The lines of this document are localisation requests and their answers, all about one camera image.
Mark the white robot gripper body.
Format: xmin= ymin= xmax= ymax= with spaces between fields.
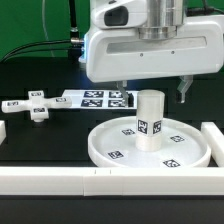
xmin=86 ymin=15 xmax=224 ymax=82

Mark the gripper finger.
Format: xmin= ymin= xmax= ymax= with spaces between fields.
xmin=116 ymin=81 xmax=129 ymax=107
xmin=177 ymin=75 xmax=193 ymax=103

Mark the white round table top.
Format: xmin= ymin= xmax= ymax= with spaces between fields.
xmin=88 ymin=116 xmax=211 ymax=168

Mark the white cross-shaped table base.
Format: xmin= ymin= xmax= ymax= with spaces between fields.
xmin=1 ymin=90 xmax=72 ymax=122

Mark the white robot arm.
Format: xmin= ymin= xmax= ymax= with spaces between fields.
xmin=84 ymin=0 xmax=224 ymax=105

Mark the white marker tag sheet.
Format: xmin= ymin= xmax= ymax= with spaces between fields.
xmin=63 ymin=90 xmax=137 ymax=110

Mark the white right fence bar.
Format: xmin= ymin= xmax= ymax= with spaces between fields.
xmin=201 ymin=122 xmax=224 ymax=168

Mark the white fence bar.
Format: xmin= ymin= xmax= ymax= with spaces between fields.
xmin=0 ymin=120 xmax=6 ymax=145
xmin=201 ymin=122 xmax=224 ymax=168
xmin=0 ymin=167 xmax=224 ymax=196

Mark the white front fence bar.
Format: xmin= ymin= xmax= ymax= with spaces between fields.
xmin=0 ymin=167 xmax=224 ymax=196

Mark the white left fence bar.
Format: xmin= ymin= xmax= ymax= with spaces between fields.
xmin=0 ymin=120 xmax=6 ymax=145

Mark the black cable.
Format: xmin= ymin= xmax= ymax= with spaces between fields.
xmin=0 ymin=37 xmax=84 ymax=64

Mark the thin white cable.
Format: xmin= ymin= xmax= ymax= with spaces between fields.
xmin=41 ymin=0 xmax=56 ymax=58

